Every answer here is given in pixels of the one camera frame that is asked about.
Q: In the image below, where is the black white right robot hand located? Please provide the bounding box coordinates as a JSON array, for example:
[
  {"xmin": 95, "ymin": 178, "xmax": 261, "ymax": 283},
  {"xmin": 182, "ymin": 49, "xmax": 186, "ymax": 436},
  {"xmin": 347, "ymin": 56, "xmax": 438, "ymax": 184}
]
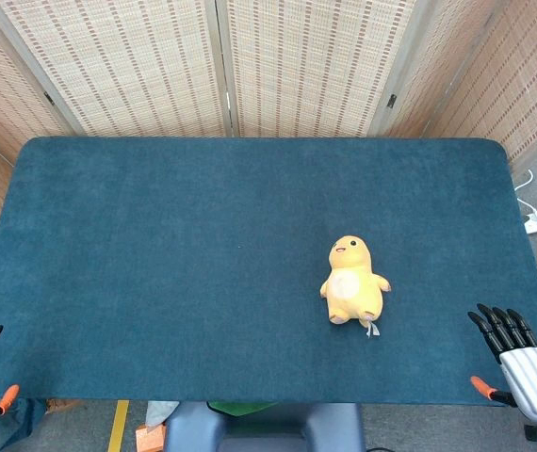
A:
[{"xmin": 467, "ymin": 303, "xmax": 537, "ymax": 424}]

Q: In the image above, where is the yellow plush toy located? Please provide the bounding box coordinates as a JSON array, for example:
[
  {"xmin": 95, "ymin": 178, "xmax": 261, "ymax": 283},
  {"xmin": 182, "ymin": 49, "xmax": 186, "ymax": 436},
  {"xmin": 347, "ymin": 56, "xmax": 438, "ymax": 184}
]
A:
[{"xmin": 319, "ymin": 234, "xmax": 392, "ymax": 339}]

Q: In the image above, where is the dark blue fabric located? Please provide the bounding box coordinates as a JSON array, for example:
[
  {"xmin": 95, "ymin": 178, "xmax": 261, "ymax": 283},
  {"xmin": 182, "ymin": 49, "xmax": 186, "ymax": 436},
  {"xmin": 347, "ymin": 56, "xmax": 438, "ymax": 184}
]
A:
[{"xmin": 0, "ymin": 397, "xmax": 47, "ymax": 452}]

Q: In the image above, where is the light grey cloth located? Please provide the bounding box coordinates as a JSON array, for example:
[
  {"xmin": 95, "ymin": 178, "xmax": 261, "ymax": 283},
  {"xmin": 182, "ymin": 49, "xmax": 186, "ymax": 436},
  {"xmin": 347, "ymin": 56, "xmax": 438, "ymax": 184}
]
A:
[{"xmin": 144, "ymin": 399, "xmax": 181, "ymax": 428}]

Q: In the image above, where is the orange block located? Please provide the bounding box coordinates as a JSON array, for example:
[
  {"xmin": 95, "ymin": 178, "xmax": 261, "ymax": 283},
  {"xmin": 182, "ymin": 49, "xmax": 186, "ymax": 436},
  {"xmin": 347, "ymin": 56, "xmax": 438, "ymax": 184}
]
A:
[{"xmin": 135, "ymin": 422, "xmax": 167, "ymax": 452}]

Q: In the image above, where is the blue-grey robot torso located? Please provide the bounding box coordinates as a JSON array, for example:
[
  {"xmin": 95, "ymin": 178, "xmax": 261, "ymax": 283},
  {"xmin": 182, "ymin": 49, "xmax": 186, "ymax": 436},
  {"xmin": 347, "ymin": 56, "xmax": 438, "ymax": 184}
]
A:
[{"xmin": 163, "ymin": 401, "xmax": 366, "ymax": 452}]

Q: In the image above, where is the blue table cloth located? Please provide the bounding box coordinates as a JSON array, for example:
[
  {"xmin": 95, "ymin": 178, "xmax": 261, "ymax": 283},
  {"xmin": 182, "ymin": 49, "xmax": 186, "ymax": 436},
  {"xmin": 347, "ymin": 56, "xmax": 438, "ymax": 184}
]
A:
[{"xmin": 0, "ymin": 136, "xmax": 537, "ymax": 407}]

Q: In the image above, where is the green sheet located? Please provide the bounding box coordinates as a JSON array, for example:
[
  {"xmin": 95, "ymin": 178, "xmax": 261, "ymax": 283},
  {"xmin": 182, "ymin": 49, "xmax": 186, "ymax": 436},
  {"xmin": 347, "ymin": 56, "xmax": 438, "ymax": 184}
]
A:
[{"xmin": 205, "ymin": 400, "xmax": 280, "ymax": 419}]

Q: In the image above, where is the white power cable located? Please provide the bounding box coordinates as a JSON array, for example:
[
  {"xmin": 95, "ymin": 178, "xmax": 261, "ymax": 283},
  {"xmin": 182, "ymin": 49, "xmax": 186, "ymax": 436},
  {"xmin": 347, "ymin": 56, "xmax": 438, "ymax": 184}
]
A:
[{"xmin": 513, "ymin": 169, "xmax": 537, "ymax": 217}]

